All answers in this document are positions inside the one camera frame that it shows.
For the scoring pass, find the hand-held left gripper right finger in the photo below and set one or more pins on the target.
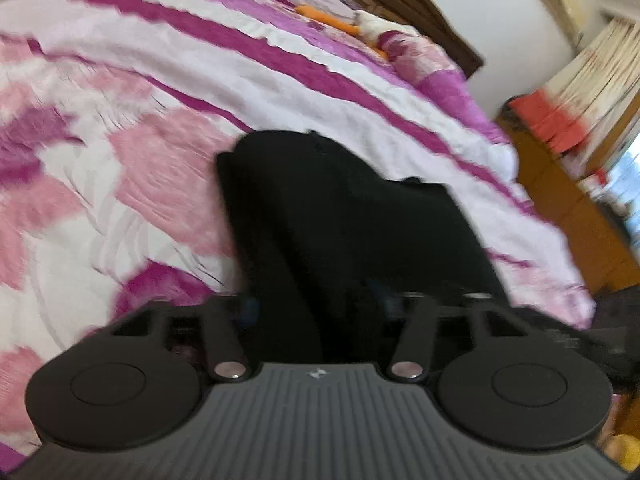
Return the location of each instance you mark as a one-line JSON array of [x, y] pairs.
[[415, 330]]

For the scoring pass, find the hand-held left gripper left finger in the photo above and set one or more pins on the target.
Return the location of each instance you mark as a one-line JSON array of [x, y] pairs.
[[248, 310]]

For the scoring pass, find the black garment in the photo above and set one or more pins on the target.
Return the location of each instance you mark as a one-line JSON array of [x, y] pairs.
[[350, 235]]

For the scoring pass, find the wooden cabinet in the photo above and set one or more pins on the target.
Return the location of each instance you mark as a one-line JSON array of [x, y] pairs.
[[565, 220]]

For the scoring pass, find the purple floral quilt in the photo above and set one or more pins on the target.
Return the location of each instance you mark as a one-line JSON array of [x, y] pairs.
[[150, 135]]

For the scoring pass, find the yellow object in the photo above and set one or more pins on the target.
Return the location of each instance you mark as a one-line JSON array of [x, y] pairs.
[[622, 452]]

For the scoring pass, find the red cloth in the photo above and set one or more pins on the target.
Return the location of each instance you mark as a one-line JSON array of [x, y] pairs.
[[545, 120]]

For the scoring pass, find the folded pink floral blanket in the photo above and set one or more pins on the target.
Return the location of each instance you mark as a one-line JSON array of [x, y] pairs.
[[440, 75]]

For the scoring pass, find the white plush toy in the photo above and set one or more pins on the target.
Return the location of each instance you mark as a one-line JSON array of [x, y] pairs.
[[380, 25]]

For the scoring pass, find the patterned curtain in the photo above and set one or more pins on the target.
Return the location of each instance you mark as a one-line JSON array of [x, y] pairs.
[[590, 65]]

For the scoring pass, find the dark wooden headboard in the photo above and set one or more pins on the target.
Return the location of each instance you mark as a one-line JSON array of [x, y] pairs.
[[425, 0]]

